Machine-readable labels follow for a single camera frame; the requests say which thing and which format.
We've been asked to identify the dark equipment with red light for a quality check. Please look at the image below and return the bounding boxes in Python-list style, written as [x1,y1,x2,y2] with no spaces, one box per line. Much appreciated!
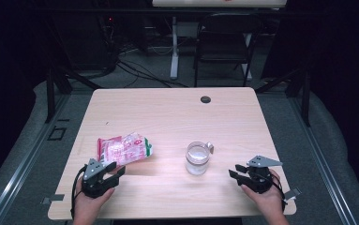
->
[52,12,119,71]

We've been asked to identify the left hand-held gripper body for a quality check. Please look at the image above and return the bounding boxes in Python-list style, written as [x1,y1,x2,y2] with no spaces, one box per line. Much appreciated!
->
[81,157,116,200]

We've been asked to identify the right hand-held gripper black cable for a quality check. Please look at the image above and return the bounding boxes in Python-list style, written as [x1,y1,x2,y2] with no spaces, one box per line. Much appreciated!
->
[270,174,288,214]

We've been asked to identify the black floor cables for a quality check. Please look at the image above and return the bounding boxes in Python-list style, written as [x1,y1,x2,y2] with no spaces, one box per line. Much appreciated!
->
[114,59,189,89]

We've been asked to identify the person's right hand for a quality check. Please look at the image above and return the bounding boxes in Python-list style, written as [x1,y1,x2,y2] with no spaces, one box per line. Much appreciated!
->
[241,169,286,218]

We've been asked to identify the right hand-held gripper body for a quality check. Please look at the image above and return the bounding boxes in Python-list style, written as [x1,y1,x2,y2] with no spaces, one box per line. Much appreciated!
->
[246,155,284,195]

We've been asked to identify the left hand-held gripper black cable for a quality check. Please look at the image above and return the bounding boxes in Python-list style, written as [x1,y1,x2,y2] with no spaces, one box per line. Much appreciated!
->
[69,165,88,219]

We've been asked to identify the hand-held gripper black cable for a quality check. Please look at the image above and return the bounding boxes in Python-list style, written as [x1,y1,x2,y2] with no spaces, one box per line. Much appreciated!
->
[69,165,88,219]
[270,174,288,214]

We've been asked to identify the grey tape piece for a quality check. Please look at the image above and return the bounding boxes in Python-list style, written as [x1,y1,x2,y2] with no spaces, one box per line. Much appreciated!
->
[282,187,302,202]
[40,193,66,205]

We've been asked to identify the white desk leg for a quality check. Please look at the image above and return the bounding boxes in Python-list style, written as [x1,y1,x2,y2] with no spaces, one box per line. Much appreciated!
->
[170,16,180,80]

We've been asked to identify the red and white plastic bag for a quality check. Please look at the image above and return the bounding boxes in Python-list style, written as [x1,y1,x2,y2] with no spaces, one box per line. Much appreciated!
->
[97,131,154,167]

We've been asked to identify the black folding chair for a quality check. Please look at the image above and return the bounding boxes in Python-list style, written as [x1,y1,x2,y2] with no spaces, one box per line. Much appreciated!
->
[193,12,264,88]

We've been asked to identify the person's left hand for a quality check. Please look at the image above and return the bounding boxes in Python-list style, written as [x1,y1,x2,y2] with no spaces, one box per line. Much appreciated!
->
[73,179,116,218]

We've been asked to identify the black metal stand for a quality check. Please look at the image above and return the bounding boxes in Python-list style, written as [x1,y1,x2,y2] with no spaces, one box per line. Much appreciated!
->
[255,67,312,128]
[44,67,102,124]

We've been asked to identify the grey metal floor rail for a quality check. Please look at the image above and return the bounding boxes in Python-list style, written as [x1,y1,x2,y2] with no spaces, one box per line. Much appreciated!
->
[0,93,72,225]
[288,97,359,225]

